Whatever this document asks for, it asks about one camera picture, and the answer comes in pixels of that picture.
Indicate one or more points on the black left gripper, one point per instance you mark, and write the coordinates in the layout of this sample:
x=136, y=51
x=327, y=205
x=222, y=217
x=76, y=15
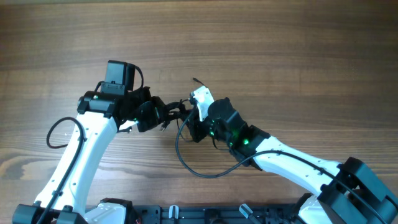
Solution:
x=155, y=116

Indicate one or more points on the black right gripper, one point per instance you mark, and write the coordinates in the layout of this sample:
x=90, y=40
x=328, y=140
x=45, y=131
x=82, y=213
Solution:
x=195, y=130

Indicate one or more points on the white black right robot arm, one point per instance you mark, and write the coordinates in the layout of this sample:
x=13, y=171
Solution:
x=348, y=192

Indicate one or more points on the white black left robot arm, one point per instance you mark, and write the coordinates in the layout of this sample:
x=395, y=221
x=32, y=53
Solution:
x=113, y=107

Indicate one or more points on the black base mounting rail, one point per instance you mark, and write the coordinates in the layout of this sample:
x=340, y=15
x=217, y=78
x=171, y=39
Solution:
x=275, y=213

